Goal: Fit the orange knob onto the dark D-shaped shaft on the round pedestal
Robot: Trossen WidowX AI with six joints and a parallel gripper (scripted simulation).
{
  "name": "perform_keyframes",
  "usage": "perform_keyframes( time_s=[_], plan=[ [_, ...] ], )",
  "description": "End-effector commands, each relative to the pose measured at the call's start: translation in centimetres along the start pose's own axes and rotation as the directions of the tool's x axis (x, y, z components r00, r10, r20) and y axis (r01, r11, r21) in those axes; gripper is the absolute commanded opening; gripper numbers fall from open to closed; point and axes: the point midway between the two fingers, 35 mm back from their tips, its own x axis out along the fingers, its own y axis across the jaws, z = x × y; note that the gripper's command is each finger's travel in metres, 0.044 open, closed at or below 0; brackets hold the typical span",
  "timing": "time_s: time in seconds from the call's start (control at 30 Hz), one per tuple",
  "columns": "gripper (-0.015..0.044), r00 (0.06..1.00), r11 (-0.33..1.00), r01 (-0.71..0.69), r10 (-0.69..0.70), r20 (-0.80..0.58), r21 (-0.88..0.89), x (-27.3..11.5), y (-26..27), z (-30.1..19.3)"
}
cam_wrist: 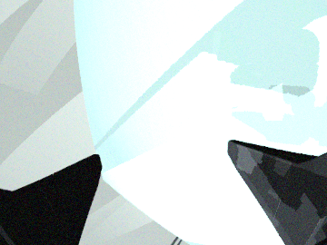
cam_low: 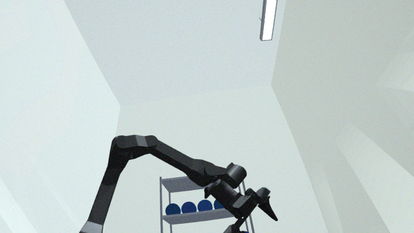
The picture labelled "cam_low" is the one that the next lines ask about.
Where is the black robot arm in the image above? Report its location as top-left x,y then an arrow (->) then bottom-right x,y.
79,135 -> 258,233

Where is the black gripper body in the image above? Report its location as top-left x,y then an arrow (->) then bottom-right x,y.
222,187 -> 271,233

